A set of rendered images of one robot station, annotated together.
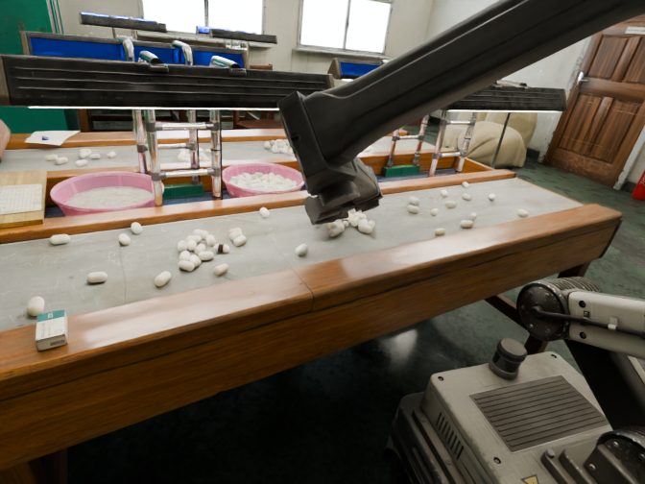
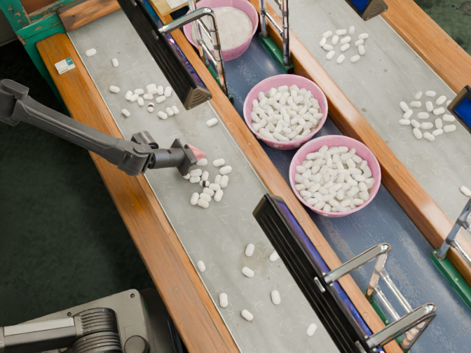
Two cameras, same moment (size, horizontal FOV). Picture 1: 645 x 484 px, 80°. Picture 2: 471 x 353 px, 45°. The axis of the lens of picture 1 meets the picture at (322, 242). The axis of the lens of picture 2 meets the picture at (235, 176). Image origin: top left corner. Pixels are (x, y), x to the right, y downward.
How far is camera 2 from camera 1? 1.85 m
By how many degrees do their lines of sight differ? 72
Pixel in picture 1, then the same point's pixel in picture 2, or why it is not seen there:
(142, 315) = (76, 91)
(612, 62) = not seen: outside the picture
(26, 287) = (109, 41)
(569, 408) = not seen: outside the picture
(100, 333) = (65, 81)
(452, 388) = (123, 302)
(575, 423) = not seen: outside the picture
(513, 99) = (331, 323)
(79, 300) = (99, 64)
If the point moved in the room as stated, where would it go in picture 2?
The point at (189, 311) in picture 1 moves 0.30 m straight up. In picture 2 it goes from (78, 107) to (43, 46)
